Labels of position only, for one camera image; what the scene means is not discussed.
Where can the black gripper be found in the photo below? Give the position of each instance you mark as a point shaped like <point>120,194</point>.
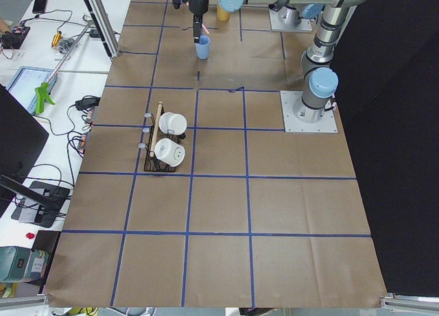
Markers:
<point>199,7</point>

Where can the light blue plastic cup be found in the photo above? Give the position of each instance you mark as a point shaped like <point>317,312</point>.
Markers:
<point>202,47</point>

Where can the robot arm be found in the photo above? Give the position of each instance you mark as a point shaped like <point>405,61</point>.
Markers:
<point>198,8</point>
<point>320,81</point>

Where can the white cup on rack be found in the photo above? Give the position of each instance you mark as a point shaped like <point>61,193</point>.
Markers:
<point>172,123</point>

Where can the white smiley face cup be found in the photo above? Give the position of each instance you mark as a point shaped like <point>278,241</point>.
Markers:
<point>169,152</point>

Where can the bamboo cylinder holder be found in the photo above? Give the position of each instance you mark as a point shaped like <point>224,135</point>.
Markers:
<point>222,15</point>

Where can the black power adapter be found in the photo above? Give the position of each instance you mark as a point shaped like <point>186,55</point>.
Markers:
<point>87,102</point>

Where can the black smartphone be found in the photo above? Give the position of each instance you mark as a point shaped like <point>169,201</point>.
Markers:
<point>39,6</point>

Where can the green plastic clamp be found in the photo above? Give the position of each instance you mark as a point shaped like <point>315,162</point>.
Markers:
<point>42,95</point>

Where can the tablet with blue case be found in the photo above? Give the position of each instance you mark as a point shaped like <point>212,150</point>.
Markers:
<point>25,80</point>

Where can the black monitor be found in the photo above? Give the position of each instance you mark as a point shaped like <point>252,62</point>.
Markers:
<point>22,140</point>

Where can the green device box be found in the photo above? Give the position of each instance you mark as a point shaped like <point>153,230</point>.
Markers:
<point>21,264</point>

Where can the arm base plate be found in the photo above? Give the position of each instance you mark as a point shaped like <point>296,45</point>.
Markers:
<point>289,20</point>
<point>298,118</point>

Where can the wooden rack handle rod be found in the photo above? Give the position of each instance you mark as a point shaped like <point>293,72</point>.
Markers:
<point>156,127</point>

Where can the aluminium frame post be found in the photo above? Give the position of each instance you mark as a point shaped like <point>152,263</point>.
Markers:
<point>100,18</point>

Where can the yellow handled tool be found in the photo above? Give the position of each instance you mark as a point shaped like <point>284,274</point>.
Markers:
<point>56,39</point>

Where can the black wire cup rack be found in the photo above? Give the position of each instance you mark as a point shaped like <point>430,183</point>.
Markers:
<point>153,164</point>

